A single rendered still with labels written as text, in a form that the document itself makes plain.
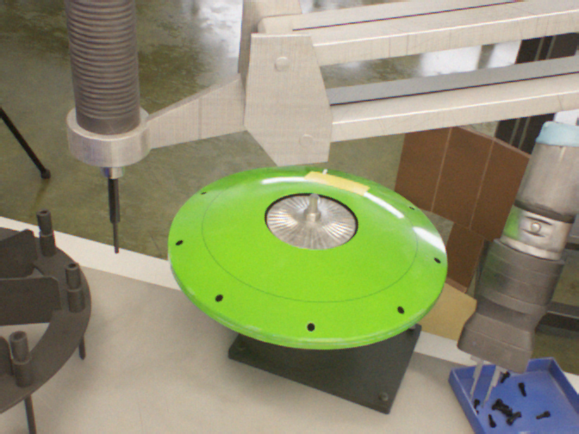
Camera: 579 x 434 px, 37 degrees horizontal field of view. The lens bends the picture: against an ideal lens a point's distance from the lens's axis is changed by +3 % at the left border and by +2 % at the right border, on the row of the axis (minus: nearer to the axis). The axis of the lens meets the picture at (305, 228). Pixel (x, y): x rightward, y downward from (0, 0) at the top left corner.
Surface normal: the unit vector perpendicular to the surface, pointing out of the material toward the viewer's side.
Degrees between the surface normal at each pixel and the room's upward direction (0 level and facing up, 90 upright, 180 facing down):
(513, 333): 60
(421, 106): 9
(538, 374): 0
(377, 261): 14
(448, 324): 0
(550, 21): 90
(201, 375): 0
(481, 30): 90
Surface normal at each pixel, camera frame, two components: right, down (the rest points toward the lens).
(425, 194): -0.39, 0.52
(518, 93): -0.06, -0.79
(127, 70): 0.75, 0.45
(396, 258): 0.36, -0.66
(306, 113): 0.14, 0.61
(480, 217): -0.72, 0.36
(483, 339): -0.34, 0.08
